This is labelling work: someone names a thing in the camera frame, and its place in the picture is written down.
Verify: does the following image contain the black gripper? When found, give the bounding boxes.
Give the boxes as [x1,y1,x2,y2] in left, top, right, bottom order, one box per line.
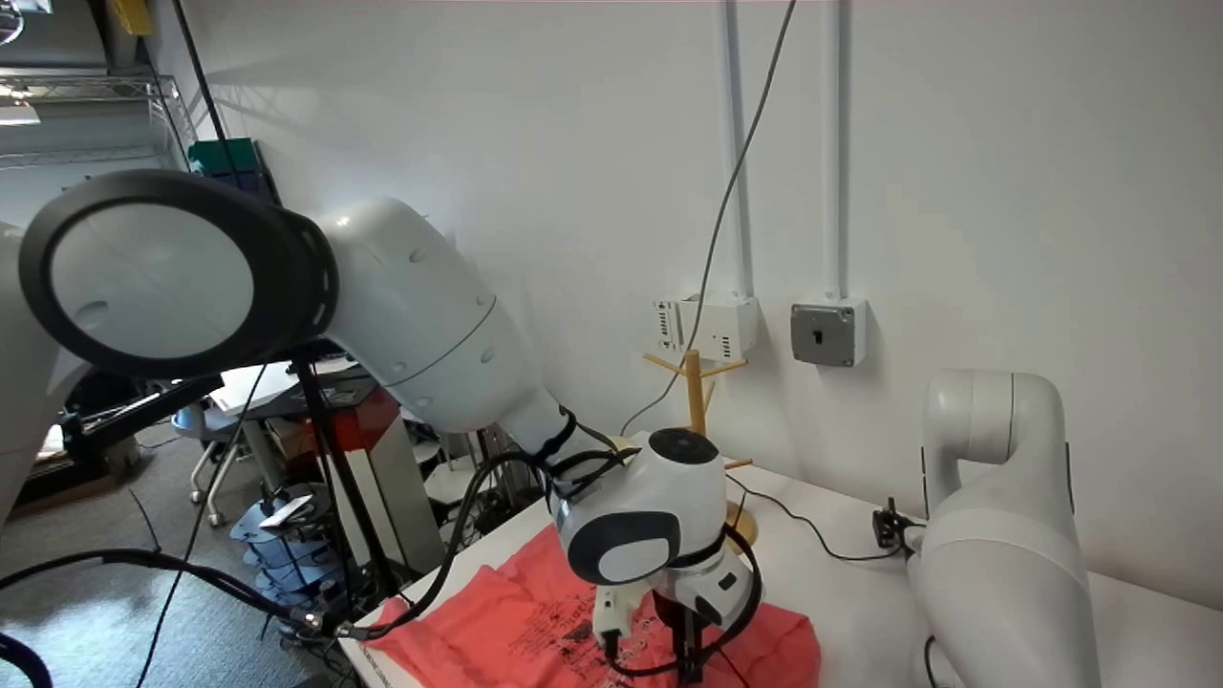
[651,594,719,688]

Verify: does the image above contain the coral printed sweatshirt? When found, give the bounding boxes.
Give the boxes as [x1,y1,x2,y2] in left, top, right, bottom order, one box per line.
[367,523,826,688]

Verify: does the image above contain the wooden mug tree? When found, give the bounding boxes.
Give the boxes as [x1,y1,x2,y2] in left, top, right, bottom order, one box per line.
[642,344,764,550]

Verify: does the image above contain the grey junction box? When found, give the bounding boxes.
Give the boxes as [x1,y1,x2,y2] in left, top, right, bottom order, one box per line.
[788,297,880,375]

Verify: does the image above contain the red box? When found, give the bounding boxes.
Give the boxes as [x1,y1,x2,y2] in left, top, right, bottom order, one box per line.
[308,385,411,460]

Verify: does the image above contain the blue crate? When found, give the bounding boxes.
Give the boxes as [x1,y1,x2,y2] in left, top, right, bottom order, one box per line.
[233,495,335,606]

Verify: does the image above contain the green storage box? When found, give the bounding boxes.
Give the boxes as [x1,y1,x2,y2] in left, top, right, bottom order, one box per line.
[188,135,280,206]

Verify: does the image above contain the thin black table cable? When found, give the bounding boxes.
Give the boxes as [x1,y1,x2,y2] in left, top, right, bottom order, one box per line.
[730,469,893,567]

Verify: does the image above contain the plain white wall box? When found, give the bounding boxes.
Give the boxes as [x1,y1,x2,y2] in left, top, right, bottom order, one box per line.
[695,293,764,366]

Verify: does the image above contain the white wall socket black markings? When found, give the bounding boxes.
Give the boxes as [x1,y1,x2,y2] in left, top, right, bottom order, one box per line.
[653,293,707,356]

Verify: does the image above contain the white wall conduit pipe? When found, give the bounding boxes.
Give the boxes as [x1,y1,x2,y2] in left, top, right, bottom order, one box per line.
[826,0,857,307]
[721,0,756,307]

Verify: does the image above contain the grey wall cable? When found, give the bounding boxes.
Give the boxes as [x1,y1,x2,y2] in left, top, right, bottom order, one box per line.
[620,0,802,440]

